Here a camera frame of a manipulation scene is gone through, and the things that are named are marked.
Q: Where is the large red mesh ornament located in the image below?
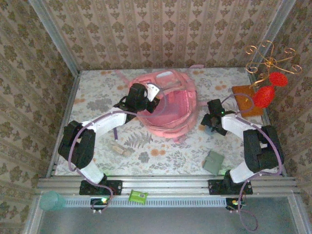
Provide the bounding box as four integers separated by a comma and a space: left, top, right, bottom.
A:
252, 86, 276, 109

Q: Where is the brown wooden board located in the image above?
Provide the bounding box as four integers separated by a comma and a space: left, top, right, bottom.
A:
231, 85, 264, 118

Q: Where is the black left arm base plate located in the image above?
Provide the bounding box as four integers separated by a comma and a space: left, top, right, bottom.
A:
79, 179, 122, 195

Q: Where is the green wallet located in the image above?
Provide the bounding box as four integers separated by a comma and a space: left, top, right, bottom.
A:
202, 150, 225, 175

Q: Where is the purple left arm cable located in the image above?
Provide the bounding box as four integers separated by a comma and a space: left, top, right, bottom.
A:
69, 82, 170, 213

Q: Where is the small black controller board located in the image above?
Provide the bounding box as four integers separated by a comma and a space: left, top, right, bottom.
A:
225, 197, 247, 213
90, 197, 110, 214

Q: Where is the aluminium frame post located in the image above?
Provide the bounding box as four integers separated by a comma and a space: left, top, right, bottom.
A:
28, 0, 81, 77
251, 0, 297, 71

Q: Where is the grey slotted cable duct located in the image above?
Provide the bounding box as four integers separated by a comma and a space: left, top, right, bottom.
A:
64, 196, 227, 208

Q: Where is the small red mesh ornament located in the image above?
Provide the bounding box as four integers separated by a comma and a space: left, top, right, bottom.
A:
269, 72, 289, 88

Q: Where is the gold wire stand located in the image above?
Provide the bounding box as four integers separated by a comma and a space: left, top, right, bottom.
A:
245, 40, 303, 102

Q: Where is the aluminium side rail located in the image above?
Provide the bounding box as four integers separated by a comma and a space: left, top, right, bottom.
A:
46, 73, 81, 177
247, 70, 287, 176

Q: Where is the pink backpack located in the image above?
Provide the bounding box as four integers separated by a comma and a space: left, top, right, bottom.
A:
114, 64, 208, 144

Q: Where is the teal plastic cup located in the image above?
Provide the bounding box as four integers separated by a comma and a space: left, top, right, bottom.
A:
39, 191, 67, 212

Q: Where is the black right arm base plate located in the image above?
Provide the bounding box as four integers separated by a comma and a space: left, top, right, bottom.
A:
208, 179, 254, 195

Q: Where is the beige eraser block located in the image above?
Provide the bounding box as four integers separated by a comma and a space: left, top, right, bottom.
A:
111, 143, 125, 155

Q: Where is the aluminium frame rail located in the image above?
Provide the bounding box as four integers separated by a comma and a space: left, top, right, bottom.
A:
36, 175, 299, 195

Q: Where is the green wipes packet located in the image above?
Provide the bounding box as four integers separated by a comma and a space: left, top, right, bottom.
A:
128, 189, 149, 202

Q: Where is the floral tablecloth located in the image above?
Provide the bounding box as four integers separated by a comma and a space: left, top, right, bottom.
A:
55, 67, 278, 176

